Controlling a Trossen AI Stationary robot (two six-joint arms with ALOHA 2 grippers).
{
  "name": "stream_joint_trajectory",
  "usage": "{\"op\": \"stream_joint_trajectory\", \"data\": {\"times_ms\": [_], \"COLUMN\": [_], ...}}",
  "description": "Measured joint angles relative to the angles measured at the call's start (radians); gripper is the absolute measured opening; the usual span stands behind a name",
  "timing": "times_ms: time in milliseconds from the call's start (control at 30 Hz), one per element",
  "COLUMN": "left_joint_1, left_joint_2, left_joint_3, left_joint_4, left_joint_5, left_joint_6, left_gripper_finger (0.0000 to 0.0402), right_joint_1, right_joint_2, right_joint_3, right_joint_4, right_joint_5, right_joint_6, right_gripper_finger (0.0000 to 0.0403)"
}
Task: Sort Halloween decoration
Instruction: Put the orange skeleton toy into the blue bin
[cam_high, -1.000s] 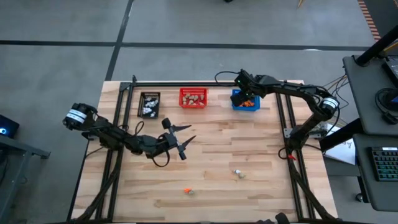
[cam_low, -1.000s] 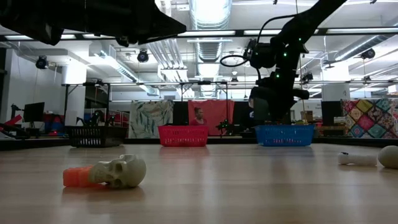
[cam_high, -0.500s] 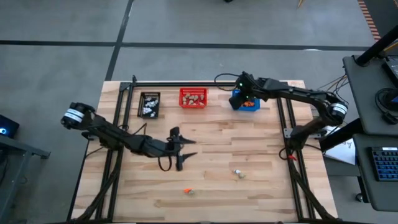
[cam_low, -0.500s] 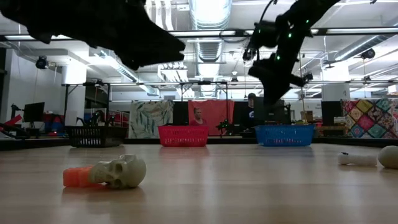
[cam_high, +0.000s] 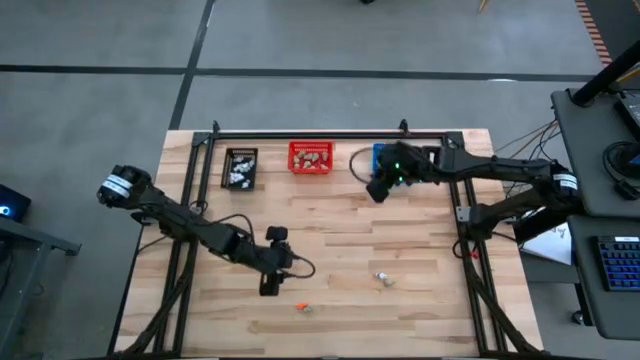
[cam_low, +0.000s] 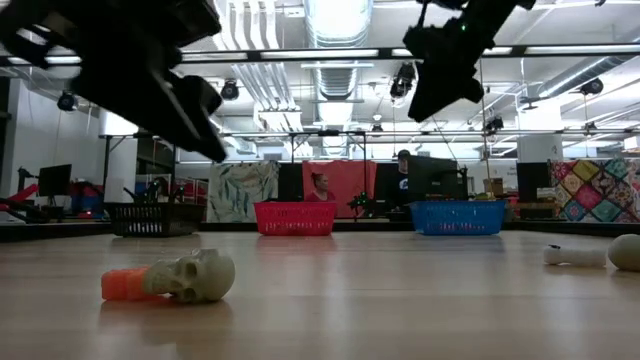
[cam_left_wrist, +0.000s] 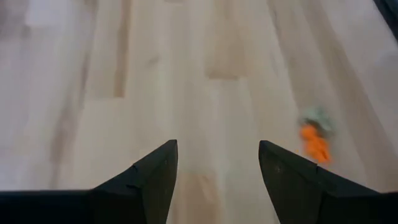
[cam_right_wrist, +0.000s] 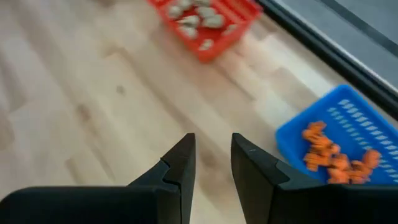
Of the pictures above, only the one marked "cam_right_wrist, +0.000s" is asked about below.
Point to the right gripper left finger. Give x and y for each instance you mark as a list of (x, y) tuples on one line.
[(183, 174)]

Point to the blue plastic basket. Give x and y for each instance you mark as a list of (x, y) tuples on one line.
[(292, 143)]

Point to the red plastic basket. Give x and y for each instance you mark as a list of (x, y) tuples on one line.
[(202, 54)]

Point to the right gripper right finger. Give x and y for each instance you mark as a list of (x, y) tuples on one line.
[(255, 174)]

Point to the black aluminium table frame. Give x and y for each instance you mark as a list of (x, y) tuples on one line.
[(326, 54)]

